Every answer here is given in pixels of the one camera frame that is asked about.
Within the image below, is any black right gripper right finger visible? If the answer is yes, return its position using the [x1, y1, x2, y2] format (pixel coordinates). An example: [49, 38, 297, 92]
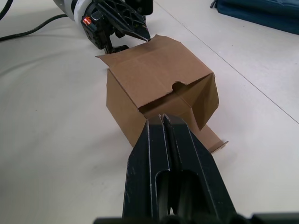
[163, 113, 237, 217]

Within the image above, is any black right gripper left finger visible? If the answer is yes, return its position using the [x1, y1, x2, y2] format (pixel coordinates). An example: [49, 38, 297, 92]
[122, 113, 173, 219]

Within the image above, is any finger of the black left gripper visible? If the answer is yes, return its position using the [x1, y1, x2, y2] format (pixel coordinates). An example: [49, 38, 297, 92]
[93, 0, 151, 43]
[103, 35, 130, 55]

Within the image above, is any small brown cardboard box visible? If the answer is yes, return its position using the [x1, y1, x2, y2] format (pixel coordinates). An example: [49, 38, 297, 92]
[94, 34, 230, 155]

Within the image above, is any dark blue fabric case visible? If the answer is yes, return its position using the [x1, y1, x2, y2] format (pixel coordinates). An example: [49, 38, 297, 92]
[209, 0, 299, 35]

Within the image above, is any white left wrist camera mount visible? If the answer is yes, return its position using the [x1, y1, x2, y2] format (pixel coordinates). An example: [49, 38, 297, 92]
[69, 0, 94, 24]

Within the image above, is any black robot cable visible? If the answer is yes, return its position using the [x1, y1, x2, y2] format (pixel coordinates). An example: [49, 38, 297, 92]
[0, 0, 14, 21]
[0, 13, 69, 42]

